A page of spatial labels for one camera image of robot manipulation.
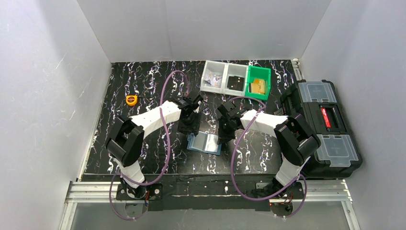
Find blue card holder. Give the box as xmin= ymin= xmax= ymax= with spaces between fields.
xmin=187 ymin=131 xmax=222 ymax=156

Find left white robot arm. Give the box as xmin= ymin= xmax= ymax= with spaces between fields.
xmin=105 ymin=91 xmax=203 ymax=189

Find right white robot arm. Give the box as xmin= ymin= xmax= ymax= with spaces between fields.
xmin=217 ymin=101 xmax=321 ymax=186

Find middle grey storage bin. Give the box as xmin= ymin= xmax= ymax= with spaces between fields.
xmin=222 ymin=63 xmax=248 ymax=96

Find grey storage bin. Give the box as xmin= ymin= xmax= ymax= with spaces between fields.
xmin=200 ymin=60 xmax=227 ymax=94
xmin=222 ymin=63 xmax=248 ymax=96

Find black object in bin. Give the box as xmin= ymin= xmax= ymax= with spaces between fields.
xmin=227 ymin=76 xmax=245 ymax=91

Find small items in grey bin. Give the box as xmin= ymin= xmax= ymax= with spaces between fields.
xmin=204 ymin=72 xmax=222 ymax=88

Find left grey storage bin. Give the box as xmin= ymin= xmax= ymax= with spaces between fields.
xmin=200 ymin=60 xmax=227 ymax=94

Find yellow items in green bin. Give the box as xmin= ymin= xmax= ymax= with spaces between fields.
xmin=248 ymin=79 xmax=266 ymax=95

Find green storage bin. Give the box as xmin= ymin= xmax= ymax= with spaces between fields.
xmin=245 ymin=66 xmax=271 ymax=101

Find orange tape measure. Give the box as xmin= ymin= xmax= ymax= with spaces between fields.
xmin=125 ymin=95 xmax=138 ymax=106

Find black toolbox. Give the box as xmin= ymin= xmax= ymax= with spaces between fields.
xmin=280 ymin=80 xmax=363 ymax=179

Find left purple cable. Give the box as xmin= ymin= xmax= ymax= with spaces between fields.
xmin=109 ymin=70 xmax=190 ymax=221

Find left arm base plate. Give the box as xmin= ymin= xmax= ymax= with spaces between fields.
xmin=115 ymin=184 xmax=163 ymax=201

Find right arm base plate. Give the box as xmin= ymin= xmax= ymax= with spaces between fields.
xmin=253 ymin=181 xmax=305 ymax=217

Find aluminium frame rail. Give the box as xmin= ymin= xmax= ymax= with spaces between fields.
xmin=59 ymin=180 xmax=360 ymax=230

